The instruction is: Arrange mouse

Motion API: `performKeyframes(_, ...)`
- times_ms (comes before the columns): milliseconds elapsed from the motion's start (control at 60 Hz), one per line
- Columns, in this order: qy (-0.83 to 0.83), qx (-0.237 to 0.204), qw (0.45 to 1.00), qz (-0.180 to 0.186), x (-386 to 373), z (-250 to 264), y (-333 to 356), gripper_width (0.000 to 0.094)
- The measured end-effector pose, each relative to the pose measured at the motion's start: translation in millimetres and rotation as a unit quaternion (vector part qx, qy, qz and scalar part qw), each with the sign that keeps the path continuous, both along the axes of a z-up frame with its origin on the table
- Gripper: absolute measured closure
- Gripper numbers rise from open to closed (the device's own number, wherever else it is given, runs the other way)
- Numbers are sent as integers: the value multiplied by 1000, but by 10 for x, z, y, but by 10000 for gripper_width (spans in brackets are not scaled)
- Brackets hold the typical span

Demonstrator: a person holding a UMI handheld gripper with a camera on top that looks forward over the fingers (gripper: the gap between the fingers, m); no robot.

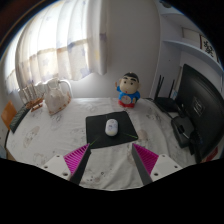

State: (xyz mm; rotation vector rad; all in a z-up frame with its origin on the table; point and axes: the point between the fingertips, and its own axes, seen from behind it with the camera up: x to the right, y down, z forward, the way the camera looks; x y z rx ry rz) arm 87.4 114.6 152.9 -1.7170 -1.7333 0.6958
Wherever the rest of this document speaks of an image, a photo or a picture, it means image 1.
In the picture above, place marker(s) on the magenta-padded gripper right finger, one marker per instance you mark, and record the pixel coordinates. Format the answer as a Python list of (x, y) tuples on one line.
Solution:
[(148, 160)]

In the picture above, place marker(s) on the white wall shelf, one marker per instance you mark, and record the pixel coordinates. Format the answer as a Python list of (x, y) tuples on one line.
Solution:
[(186, 46)]

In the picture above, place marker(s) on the black router with antennas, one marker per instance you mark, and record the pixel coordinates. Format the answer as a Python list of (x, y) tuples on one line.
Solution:
[(165, 103)]

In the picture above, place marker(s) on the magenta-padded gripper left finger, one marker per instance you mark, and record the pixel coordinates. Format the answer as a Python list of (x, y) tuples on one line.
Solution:
[(75, 159)]

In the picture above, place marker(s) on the large white conch shell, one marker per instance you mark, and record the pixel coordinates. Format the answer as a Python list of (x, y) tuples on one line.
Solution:
[(56, 100)]

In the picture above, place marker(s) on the orange wooden chair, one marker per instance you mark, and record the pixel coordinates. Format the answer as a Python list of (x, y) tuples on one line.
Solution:
[(8, 115)]

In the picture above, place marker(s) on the white printed tablecloth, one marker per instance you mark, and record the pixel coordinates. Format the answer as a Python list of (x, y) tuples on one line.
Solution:
[(50, 140)]

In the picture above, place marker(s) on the black computer monitor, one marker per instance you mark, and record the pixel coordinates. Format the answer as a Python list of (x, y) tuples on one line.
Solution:
[(203, 106)]

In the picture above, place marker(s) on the cartoon boy figurine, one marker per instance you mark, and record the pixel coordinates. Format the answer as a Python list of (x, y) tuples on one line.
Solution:
[(128, 91)]

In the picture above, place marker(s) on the black mouse pad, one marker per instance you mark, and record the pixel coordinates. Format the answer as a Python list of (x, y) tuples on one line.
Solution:
[(96, 130)]

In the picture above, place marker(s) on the white star-print curtain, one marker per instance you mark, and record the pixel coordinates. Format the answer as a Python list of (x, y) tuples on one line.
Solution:
[(60, 40)]

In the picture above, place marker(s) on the white cartoon-print computer mouse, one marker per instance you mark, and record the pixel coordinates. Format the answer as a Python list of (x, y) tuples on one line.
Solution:
[(111, 127)]

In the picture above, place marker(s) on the white railed frame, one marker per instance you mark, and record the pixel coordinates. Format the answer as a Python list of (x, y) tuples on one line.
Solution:
[(69, 86)]

